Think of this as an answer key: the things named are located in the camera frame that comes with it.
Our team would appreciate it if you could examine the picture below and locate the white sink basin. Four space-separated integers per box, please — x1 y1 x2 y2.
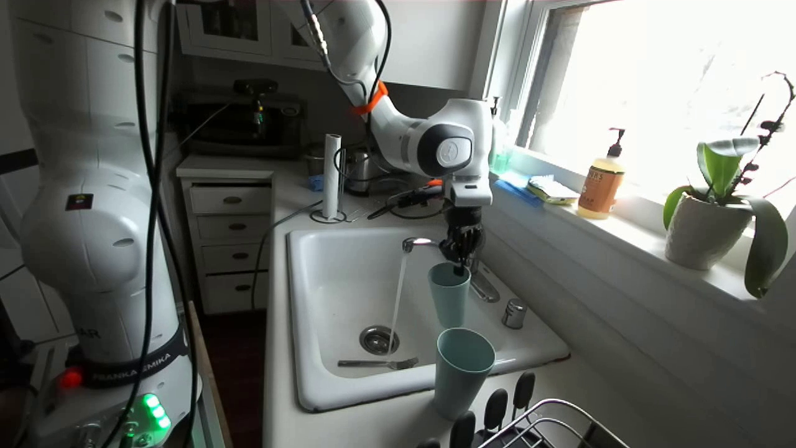
284 224 572 415

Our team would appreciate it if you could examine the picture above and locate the metal sink drain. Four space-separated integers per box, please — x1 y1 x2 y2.
358 325 402 359

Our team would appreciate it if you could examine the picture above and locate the black camera on stand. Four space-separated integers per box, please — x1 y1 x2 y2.
230 78 280 140

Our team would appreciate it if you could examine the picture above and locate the metal spoon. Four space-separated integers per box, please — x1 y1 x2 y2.
335 357 420 373

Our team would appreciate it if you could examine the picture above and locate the chrome sink faucet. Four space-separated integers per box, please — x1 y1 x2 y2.
399 234 505 306

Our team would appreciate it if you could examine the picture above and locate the orange cable clip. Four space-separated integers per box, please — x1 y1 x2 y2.
350 79 391 120

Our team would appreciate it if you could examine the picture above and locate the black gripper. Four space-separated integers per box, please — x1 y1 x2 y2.
434 204 485 280

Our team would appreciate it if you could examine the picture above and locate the orange soap pump bottle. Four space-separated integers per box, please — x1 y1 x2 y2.
577 125 628 221

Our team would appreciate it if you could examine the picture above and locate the grey robot mount base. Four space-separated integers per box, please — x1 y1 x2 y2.
32 346 209 448

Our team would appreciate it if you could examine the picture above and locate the yellow sponge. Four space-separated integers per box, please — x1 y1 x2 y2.
525 174 581 209

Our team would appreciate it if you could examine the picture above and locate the green lit device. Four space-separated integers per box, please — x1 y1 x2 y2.
121 390 173 448

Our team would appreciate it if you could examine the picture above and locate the red stop button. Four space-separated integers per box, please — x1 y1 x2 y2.
54 366 86 393

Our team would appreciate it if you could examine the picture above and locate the grey-blue plastic cup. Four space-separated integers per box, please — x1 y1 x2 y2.
424 261 471 332
433 326 496 420

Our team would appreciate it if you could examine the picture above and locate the dish drying rack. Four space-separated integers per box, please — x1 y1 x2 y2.
412 372 631 448

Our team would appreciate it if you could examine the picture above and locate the white window frame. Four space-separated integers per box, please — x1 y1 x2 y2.
470 0 796 334

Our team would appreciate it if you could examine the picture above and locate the green soap pump bottle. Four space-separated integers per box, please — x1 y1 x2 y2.
486 98 517 178

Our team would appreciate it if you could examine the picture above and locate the white drawer cabinet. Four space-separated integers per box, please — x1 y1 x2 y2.
173 158 276 320

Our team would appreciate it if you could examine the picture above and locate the white upper wall cabinet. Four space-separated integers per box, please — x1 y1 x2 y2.
172 0 491 96

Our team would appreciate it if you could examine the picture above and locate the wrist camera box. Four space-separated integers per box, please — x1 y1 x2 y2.
447 174 495 209

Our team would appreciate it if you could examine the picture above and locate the chrome sink hole cap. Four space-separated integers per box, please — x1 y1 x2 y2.
500 296 529 332

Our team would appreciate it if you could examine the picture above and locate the thin black counter cord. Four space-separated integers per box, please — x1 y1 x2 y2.
245 201 326 313

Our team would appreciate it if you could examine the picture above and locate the blue cloth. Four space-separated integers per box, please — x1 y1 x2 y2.
495 166 541 204

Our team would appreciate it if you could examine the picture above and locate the metal canister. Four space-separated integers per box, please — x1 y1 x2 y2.
345 148 374 199

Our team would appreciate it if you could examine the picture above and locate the orchid in white pot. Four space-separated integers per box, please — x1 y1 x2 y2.
658 71 796 301

